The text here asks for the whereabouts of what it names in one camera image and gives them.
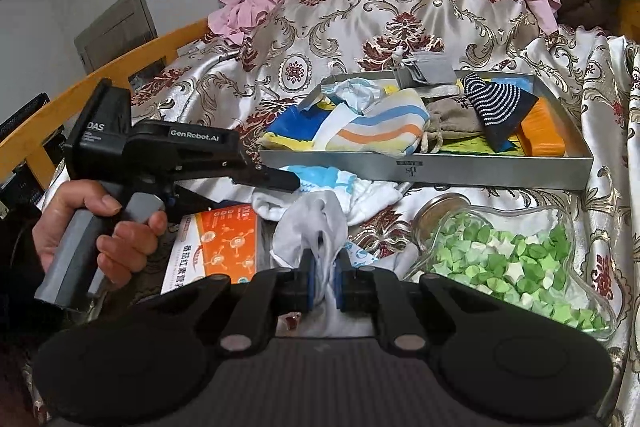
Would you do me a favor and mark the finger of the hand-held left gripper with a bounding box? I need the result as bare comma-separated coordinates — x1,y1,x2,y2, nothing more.
227,159,302,194

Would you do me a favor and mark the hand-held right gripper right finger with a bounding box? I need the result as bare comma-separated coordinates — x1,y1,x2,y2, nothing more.
335,253,481,353

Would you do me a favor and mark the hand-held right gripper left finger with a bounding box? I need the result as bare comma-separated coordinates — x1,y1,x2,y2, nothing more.
150,253,317,353

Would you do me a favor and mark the light grey cloth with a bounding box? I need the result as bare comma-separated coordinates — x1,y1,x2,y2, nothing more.
252,192,351,308

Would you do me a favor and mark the pastel striped cloth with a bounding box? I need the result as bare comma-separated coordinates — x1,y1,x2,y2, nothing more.
325,88,431,158

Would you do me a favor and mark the grey metal tray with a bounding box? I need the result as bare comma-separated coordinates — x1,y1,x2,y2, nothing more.
259,69,595,194

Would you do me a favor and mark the beige drawstring pouch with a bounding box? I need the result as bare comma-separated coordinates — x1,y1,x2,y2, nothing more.
425,97,489,152

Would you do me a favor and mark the grey face mask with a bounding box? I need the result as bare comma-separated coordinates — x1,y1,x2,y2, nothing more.
392,49,455,88

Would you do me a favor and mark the navy striped sock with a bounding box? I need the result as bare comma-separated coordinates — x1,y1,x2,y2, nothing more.
460,74,541,150

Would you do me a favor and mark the orange block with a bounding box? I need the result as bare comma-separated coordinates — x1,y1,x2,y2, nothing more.
520,99,569,158

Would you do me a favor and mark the person's left hand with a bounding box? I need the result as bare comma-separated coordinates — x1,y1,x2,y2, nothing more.
32,179,169,289

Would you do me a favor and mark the cartoon printed cloth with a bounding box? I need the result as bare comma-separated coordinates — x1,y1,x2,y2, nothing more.
262,77,541,158

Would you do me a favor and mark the white and orange carton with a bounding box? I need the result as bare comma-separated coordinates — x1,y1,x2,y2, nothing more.
160,202,261,295

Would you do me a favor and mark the clear glass jar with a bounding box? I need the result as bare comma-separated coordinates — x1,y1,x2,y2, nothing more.
410,193,618,342

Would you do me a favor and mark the grey panelled door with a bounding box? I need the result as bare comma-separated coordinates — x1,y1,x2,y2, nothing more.
74,0,160,75

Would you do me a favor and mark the black crate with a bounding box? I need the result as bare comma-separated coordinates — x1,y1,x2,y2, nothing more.
0,93,68,208

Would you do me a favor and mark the heap of green paper stars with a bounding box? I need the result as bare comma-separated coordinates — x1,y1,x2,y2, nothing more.
430,224,612,334

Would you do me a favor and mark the floral satin blanket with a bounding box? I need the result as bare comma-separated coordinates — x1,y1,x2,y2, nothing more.
30,0,640,427

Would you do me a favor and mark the cardboard box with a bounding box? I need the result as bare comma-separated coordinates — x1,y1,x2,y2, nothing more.
617,2,640,40

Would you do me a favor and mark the wooden bed rail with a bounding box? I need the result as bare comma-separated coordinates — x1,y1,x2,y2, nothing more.
0,18,213,188

